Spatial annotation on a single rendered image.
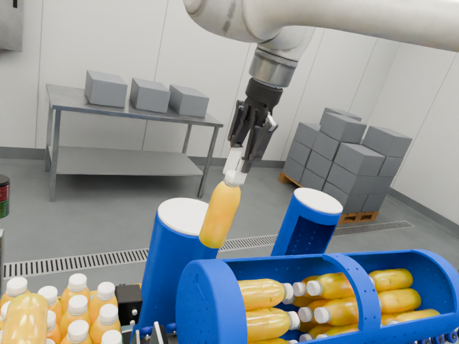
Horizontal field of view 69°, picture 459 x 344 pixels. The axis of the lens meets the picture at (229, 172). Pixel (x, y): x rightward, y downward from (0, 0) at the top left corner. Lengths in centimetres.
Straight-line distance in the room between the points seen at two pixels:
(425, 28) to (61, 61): 360
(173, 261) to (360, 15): 108
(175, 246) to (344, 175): 322
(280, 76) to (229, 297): 47
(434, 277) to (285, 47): 100
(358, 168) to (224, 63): 206
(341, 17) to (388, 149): 398
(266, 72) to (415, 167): 553
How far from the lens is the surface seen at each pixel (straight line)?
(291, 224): 190
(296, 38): 66
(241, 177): 77
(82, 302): 87
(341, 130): 433
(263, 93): 69
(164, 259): 136
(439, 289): 139
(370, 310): 100
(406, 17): 51
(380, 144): 450
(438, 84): 615
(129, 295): 104
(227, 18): 54
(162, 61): 409
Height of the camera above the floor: 172
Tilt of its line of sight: 21 degrees down
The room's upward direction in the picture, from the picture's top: 16 degrees clockwise
